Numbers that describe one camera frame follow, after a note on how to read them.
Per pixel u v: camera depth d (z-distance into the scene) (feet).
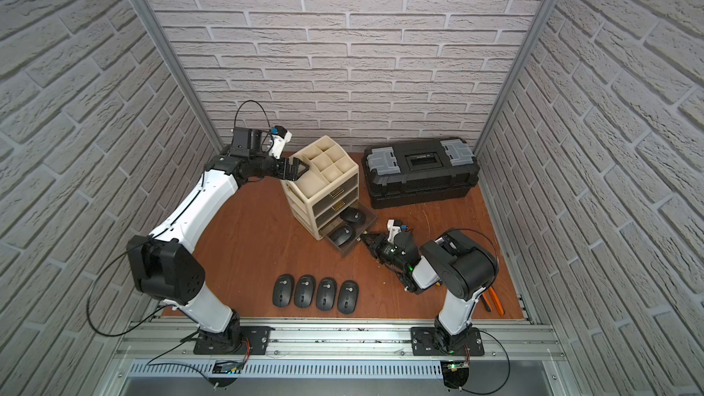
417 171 3.02
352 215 3.11
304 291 2.66
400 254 2.33
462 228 3.20
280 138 2.40
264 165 2.29
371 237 2.81
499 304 2.60
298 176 2.48
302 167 2.54
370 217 3.20
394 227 2.81
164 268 1.45
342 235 3.01
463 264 1.62
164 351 1.96
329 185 2.57
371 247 2.65
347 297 2.60
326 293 2.65
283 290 2.66
